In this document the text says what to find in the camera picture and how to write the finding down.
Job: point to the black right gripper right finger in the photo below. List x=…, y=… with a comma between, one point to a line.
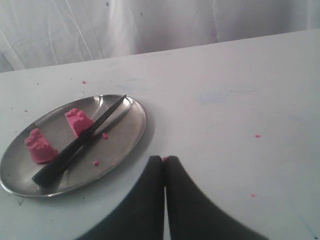
x=192, y=215

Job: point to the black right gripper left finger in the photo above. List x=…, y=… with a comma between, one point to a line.
x=140, y=216

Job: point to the black knife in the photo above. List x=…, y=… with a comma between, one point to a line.
x=54, y=169

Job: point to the pink clay piece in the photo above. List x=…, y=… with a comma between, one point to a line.
x=78, y=121

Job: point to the round stainless steel plate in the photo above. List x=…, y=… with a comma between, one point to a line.
x=125, y=127

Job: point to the white backdrop curtain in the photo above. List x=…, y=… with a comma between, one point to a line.
x=41, y=33

